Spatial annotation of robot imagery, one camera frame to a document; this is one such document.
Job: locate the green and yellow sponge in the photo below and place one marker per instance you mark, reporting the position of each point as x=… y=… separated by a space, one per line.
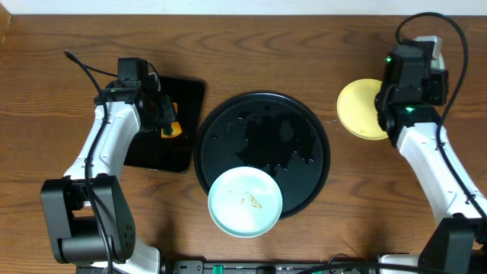
x=173 y=128

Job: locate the light blue plate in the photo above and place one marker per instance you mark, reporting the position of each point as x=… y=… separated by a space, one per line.
x=245 y=202
x=441 y=63

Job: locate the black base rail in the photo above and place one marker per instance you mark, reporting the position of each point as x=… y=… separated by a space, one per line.
x=199 y=267

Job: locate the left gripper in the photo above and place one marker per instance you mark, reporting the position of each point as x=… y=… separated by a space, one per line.
x=167 y=115

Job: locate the black round tray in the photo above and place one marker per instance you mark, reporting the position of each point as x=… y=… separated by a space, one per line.
x=271 y=132

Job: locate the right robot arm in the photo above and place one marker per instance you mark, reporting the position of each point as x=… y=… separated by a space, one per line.
x=406 y=112

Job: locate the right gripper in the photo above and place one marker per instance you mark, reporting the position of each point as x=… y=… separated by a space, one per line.
x=437 y=80

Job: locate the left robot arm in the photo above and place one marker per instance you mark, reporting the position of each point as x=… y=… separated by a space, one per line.
x=87 y=216

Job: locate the yellow plate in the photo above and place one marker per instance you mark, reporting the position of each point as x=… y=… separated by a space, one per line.
x=356 y=109

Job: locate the light blue plate front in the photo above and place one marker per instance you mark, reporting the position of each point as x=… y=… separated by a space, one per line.
x=245 y=202

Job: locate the black rectangular tray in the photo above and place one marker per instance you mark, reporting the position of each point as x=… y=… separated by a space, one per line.
x=152 y=150

